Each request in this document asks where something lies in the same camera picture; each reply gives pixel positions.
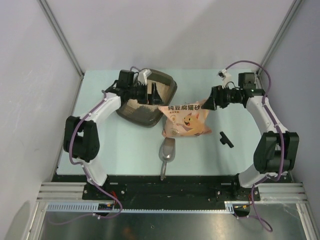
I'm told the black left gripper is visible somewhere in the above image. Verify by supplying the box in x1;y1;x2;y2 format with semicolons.
127;82;164;106

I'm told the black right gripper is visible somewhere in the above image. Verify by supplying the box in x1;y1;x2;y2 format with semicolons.
201;84;241;111

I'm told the pink cat litter bag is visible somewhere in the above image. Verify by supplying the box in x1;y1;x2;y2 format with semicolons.
158;100;212;138

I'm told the black bag sealing clip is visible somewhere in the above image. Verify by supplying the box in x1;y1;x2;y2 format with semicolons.
219;131;234;149

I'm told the silver metal scoop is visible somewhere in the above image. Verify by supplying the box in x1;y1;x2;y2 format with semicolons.
158;137;176;181

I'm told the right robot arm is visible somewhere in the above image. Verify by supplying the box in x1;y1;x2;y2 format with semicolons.
202;69;300;201

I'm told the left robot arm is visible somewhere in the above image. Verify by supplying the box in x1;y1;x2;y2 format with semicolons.
63;68;164;200

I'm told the brown litter box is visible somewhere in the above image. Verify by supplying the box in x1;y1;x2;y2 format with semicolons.
116;69;178;128

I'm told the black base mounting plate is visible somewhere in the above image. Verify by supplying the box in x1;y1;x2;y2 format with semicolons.
51;173;293;210

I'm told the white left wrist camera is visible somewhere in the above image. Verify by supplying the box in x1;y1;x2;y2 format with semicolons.
137;68;152;85

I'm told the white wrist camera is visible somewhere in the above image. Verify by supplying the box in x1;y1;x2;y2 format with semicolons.
217;69;232;85
137;68;152;85

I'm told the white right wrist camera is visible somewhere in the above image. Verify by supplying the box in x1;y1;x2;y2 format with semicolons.
217;69;232;85

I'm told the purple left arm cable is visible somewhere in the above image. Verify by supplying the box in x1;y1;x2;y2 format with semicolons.
46;65;141;225

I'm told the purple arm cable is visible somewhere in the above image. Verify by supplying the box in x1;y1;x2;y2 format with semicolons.
222;59;288;232
46;65;141;225

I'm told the grey slotted cable duct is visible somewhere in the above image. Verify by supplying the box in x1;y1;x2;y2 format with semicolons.
46;201;251;214

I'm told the aluminium rail right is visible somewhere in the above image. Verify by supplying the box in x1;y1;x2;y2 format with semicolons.
258;183;308;204

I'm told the aluminium frame post right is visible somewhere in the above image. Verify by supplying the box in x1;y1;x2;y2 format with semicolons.
255;0;305;75

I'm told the aluminium frame post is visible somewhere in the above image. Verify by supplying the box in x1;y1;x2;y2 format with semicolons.
255;0;305;75
37;0;85;80

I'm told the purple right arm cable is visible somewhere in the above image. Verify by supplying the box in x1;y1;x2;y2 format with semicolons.
222;59;288;232

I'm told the aluminium frame post left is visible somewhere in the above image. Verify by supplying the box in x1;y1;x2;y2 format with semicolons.
37;0;85;80

